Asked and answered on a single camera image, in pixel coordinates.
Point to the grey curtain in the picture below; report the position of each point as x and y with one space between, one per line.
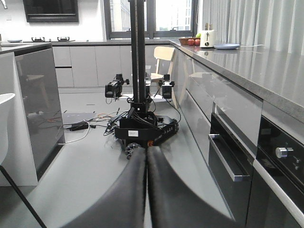
276 24

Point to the grey kitchen island cabinet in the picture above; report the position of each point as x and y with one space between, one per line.
35 127

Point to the black power adapter brick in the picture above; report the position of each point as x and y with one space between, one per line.
79 126

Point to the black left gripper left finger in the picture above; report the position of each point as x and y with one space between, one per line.
123 204

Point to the wooden fruit bowl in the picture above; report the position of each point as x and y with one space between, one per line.
190 41

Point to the black wall cabinet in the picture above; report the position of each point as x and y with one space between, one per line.
51 10

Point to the cream toaster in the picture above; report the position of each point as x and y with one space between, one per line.
207 38

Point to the silver oven door handle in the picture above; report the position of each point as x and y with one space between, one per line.
229 160

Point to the blue plate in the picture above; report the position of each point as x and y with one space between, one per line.
227 46

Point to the gas stove burners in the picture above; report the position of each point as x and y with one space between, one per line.
58 39

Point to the black vertical robot mast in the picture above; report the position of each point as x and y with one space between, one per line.
140 98

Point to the wooden chair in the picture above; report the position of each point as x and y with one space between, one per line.
162 76

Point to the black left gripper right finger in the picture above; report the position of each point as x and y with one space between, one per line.
173 204

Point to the black wheeled mobile robot base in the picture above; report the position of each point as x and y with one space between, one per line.
144 131

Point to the black built-in oven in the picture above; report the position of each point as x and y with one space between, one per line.
274 198

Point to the silver oven knob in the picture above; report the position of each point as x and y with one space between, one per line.
283 152

